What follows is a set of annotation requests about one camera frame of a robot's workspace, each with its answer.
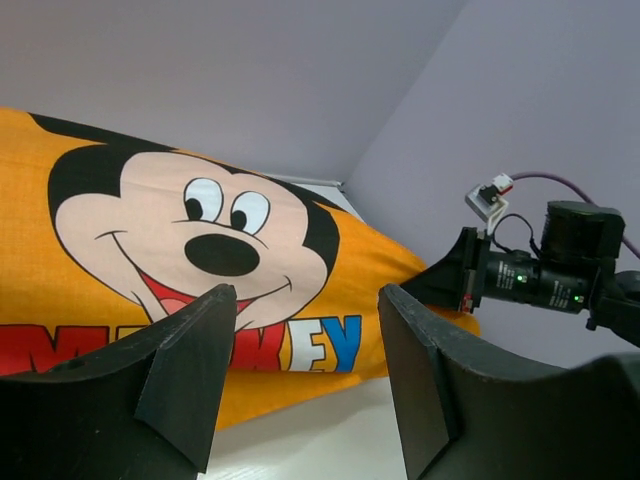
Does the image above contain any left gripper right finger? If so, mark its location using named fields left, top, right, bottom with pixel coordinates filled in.
left=378, top=285, right=639, bottom=479

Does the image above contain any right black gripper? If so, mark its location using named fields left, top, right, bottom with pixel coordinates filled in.
left=400, top=201, right=639, bottom=346

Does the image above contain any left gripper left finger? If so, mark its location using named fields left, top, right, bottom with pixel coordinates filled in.
left=1, top=284, right=237, bottom=479

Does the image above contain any yellow orange pillowcase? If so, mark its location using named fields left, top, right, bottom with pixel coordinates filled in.
left=0, top=107, right=482, bottom=431

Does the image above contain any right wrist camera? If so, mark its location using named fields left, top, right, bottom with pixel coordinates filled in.
left=465, top=173, right=514, bottom=236

